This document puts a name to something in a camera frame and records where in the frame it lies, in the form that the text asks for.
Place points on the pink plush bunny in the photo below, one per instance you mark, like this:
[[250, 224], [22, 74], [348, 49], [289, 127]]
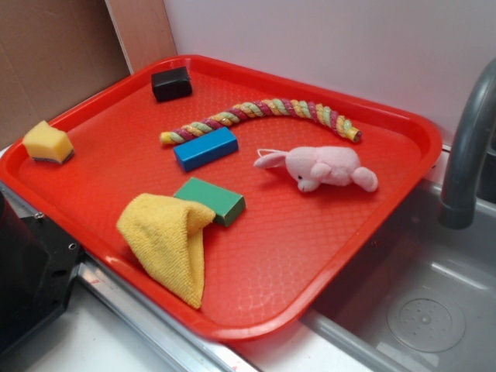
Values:
[[311, 167]]

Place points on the red plastic tray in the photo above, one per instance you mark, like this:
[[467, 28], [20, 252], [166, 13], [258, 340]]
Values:
[[265, 269]]

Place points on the green rectangular block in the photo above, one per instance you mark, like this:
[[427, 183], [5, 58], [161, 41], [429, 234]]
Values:
[[226, 204]]

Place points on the blue rectangular block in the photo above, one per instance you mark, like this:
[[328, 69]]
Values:
[[206, 149]]

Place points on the yellow microfibre cloth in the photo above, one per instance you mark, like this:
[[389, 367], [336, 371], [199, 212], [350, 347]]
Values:
[[166, 236]]

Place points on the black rectangular block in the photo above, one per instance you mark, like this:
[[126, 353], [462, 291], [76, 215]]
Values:
[[171, 84]]

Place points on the grey metal sink basin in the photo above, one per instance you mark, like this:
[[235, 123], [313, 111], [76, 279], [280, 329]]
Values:
[[417, 297]]

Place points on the grey sink faucet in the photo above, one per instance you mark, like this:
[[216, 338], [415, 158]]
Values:
[[470, 171]]

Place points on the yellow sponge with dark base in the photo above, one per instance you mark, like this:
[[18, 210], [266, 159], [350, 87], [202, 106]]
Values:
[[46, 143]]

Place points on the brown cardboard panel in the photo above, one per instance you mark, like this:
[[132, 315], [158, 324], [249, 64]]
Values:
[[54, 55]]

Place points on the multicolour twisted rope toy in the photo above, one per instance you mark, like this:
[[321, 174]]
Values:
[[275, 107]]

